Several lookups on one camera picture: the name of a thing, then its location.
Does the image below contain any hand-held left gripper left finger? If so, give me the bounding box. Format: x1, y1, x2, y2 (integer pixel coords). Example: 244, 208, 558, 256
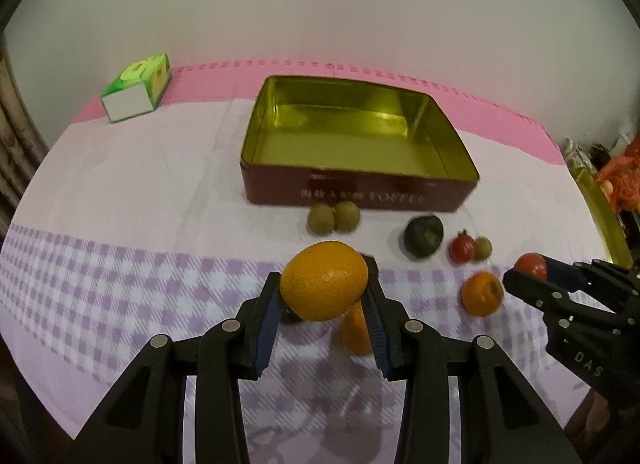
70, 271, 286, 464

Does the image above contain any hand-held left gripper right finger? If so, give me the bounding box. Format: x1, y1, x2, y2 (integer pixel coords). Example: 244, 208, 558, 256
360, 254, 586, 464

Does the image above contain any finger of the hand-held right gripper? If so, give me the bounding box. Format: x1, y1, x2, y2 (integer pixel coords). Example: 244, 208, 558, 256
542, 254, 593, 291
502, 268, 573, 317

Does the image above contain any orange mandarin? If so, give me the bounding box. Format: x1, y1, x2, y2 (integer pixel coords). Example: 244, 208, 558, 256
339, 301, 375, 356
279, 241, 370, 322
460, 271, 505, 317

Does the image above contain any red tomato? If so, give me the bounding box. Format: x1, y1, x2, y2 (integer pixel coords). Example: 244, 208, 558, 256
448, 229, 476, 265
514, 252, 549, 282

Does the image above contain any red tin box gold inside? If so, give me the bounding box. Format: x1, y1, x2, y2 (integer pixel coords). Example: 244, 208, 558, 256
239, 75, 481, 213

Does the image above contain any gold tin lid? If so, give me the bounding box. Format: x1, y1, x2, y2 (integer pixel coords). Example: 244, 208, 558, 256
570, 164, 633, 267

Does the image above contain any orange plastic bag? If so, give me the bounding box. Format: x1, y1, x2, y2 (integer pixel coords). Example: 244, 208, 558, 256
595, 136, 640, 215

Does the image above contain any pink purple checked tablecloth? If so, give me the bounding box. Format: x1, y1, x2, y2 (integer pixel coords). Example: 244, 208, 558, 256
0, 58, 631, 464

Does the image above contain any green white tissue box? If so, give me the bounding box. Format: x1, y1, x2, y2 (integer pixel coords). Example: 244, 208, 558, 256
101, 52, 172, 123

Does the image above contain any beige folded curtain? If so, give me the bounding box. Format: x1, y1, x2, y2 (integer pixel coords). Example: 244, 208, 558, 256
0, 34, 48, 225

